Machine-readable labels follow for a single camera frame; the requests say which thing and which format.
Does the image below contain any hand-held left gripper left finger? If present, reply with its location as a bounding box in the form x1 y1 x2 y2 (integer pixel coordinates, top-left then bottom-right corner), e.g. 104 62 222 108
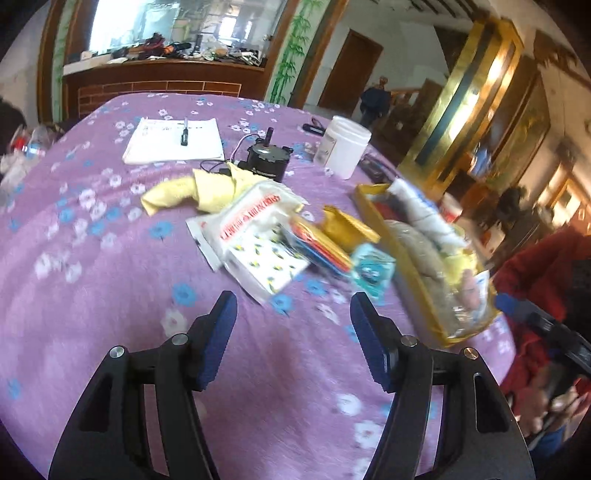
48 291 238 480

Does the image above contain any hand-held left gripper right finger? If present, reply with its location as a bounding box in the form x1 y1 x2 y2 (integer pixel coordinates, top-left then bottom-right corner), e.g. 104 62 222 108
349 292 536 480

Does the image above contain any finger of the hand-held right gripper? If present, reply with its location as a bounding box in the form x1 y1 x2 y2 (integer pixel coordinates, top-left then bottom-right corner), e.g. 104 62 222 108
495 293 541 325

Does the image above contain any pink fluffy cloth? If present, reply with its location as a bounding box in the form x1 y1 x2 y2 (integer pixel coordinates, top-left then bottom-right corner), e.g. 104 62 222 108
459 270 484 315

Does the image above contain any light blue tissue pack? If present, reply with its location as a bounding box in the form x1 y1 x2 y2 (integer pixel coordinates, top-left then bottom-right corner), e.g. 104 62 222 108
348 242 398 302

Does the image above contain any yellow-edged shallow box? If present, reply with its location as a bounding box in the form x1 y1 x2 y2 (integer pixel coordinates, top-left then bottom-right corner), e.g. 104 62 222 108
353 182 502 350

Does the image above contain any white dotted tissue packet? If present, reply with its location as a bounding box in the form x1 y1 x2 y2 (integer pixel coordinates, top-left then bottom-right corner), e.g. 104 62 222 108
224 224 310 306

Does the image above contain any colourful striped plastic pack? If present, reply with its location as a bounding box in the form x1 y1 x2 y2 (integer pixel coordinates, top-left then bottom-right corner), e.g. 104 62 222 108
281 217 356 278

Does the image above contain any grey cloth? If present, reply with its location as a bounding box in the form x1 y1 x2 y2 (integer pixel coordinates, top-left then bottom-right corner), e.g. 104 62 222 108
383 219 463 325

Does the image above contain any gold foil packet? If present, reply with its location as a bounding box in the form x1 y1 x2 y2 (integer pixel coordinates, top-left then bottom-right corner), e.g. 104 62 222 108
321 205 382 246

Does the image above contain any white plastic bag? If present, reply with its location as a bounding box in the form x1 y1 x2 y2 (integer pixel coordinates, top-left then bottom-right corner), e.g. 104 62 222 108
388 178 467 253

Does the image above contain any white packet with red print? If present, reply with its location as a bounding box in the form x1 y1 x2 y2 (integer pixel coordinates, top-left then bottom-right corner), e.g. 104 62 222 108
185 180 310 273

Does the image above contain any pale yellow thin cloth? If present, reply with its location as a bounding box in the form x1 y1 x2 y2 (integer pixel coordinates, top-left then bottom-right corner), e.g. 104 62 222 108
141 161 257 217

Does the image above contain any person's right hand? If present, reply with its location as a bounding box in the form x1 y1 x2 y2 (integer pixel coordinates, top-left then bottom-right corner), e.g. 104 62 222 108
512 364 588 435

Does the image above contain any white bucket with red band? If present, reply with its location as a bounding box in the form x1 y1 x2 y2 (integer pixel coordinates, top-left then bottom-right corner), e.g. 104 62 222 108
438 194 465 223

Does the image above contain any purple floral tablecloth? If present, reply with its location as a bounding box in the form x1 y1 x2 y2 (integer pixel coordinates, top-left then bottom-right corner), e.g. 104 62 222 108
0 92 519 480

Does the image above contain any large gold framed painting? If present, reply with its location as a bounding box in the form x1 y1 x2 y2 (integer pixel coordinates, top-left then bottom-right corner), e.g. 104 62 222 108
480 69 553 195

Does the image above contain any black leather case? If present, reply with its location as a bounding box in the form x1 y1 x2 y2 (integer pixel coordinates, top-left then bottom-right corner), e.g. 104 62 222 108
360 154 394 184

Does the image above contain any black electric motor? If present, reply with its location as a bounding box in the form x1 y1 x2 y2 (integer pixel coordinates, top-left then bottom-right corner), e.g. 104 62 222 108
245 128 294 184

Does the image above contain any white plastic jar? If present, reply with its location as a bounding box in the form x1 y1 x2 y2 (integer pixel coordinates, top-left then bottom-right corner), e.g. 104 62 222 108
314 115 373 181

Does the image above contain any white paper notebook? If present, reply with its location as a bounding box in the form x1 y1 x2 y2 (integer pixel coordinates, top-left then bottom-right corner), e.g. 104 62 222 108
122 117 226 166

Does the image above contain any wooden staircase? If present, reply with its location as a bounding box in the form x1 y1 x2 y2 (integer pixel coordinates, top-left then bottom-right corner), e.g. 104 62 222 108
388 78 444 153

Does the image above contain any golden pillar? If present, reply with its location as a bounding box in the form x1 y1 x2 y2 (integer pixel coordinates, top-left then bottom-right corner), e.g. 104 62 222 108
399 18 525 176

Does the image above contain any person in dark coat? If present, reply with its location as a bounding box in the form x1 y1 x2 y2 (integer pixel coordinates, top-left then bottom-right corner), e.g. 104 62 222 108
360 76 393 128

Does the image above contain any wooden mirror cabinet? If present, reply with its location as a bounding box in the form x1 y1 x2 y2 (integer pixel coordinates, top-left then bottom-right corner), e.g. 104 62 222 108
37 0 302 123

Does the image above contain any brown wooden door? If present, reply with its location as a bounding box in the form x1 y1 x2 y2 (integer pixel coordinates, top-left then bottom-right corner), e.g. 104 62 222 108
318 28 384 116

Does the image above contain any pile of plastic bags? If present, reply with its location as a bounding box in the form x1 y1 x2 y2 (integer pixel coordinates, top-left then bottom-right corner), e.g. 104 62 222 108
0 124 66 195

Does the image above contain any clutter on cabinet shelf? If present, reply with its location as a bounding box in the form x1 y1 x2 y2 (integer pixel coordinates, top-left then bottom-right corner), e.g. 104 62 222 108
69 32 267 64

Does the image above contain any black sofa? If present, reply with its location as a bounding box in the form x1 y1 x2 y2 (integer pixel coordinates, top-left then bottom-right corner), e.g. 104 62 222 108
0 99 27 153

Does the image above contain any bamboo wall painting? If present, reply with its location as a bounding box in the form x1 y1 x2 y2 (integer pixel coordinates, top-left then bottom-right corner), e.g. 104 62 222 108
268 0 325 105

